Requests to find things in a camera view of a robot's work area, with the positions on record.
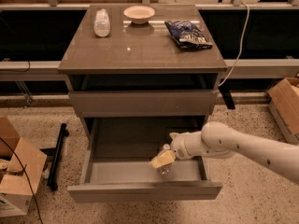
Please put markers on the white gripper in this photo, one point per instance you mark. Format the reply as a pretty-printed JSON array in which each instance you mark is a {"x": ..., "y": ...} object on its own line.
[{"x": 180, "y": 147}]

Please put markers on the clear plastic water bottle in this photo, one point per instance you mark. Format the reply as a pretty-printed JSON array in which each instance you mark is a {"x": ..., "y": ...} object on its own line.
[{"x": 165, "y": 169}]

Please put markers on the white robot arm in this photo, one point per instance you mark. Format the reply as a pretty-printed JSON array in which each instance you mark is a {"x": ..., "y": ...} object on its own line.
[{"x": 218, "y": 140}]

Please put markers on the closed grey top drawer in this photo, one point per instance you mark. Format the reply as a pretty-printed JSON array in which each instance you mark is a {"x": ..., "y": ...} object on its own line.
[{"x": 142, "y": 103}]

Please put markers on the open grey middle drawer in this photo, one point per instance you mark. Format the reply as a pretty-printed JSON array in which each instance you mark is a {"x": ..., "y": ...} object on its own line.
[{"x": 117, "y": 163}]

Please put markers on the grey drawer cabinet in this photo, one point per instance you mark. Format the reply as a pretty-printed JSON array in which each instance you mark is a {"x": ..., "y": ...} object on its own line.
[{"x": 140, "y": 57}]

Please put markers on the black table leg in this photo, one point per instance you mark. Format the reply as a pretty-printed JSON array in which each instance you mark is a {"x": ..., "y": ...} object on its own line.
[{"x": 227, "y": 97}]

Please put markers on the blue chip bag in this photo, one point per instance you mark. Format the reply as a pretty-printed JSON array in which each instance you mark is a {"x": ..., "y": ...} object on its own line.
[{"x": 187, "y": 35}]

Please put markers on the cardboard box on right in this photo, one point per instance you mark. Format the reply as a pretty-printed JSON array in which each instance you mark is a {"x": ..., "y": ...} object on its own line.
[{"x": 284, "y": 107}]

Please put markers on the cardboard box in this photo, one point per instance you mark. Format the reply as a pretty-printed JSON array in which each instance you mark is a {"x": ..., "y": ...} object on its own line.
[
  {"x": 284, "y": 107},
  {"x": 21, "y": 179}
]

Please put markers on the black metal bar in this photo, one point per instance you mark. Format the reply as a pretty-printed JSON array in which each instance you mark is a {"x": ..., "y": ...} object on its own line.
[{"x": 63, "y": 133}]

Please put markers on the white paper bowl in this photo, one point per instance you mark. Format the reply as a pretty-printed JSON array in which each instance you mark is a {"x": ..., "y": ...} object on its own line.
[{"x": 139, "y": 14}]

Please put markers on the cardboard box on left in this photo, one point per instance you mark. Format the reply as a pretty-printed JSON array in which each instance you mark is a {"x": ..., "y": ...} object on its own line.
[{"x": 21, "y": 179}]

